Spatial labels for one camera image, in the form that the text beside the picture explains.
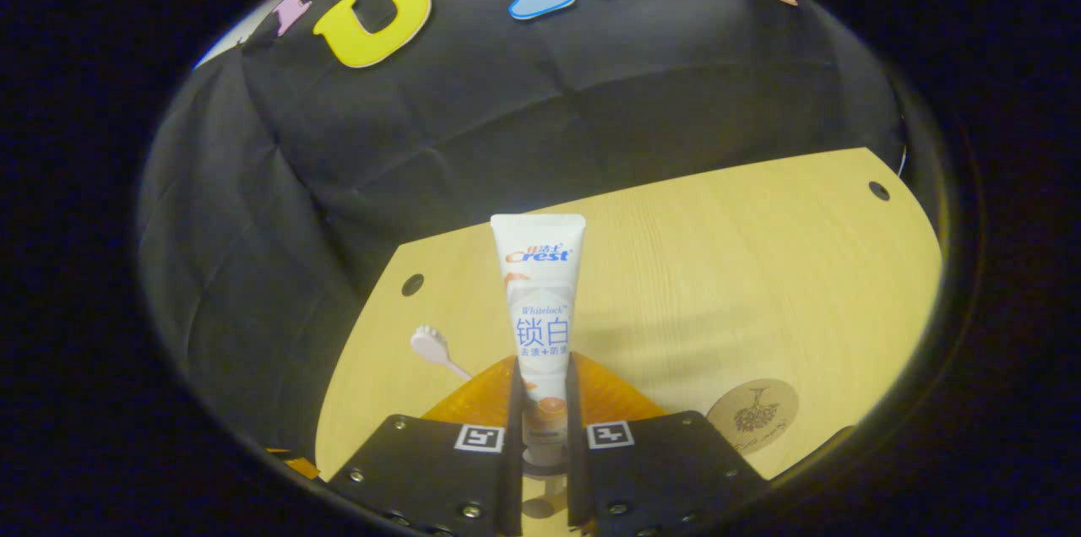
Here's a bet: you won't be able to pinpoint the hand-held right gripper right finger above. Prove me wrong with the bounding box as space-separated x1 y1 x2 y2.
564 351 771 537

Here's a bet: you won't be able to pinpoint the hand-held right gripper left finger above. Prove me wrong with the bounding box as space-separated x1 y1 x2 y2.
325 355 524 537

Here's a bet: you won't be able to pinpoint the white toothbrush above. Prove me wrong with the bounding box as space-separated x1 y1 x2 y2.
410 326 474 382

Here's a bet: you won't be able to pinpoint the white toothpaste tube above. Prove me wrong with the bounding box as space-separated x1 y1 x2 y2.
490 213 587 470

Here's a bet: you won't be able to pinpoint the round wooden coaster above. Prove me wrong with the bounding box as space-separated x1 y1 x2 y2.
706 378 800 455

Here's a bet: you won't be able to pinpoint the light wooden desktop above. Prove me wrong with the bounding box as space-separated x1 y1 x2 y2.
314 147 944 537

